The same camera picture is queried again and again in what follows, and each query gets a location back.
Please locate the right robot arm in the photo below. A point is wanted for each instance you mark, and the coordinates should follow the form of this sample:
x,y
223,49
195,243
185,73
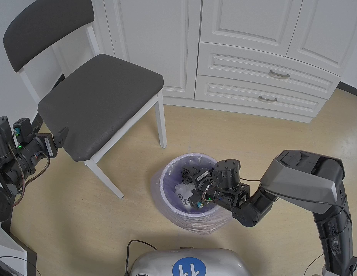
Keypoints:
x,y
299,177

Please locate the white wardrobe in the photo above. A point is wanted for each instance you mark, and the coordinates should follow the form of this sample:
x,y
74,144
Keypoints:
x,y
247,16

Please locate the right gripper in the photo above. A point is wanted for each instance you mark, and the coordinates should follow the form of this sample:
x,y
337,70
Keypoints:
x,y
203,178

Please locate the white trash bin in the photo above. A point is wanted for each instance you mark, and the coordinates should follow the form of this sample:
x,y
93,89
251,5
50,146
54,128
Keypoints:
x,y
192,155

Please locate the grey and white chair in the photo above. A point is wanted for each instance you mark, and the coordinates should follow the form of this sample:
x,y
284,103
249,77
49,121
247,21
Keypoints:
x,y
103,96

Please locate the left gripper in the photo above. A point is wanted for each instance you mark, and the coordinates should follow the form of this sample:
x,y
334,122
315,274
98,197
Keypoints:
x,y
34,151

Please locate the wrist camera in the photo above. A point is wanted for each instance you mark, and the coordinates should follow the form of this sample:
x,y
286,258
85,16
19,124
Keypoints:
x,y
23,128
195,200

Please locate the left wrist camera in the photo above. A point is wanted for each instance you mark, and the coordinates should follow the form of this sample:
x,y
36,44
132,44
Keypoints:
x,y
23,128

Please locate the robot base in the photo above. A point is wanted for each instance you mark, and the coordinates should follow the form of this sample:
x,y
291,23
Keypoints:
x,y
155,263

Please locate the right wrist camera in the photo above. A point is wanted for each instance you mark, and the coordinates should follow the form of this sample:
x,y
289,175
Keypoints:
x,y
195,200

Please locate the clear printed wrapper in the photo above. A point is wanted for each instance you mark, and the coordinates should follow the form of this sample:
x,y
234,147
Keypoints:
x,y
182,195

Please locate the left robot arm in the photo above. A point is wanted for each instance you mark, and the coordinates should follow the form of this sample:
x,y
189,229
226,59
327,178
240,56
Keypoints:
x,y
5,168

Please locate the purple plastic bag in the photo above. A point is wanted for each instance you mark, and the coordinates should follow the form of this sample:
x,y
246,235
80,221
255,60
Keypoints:
x,y
169,188

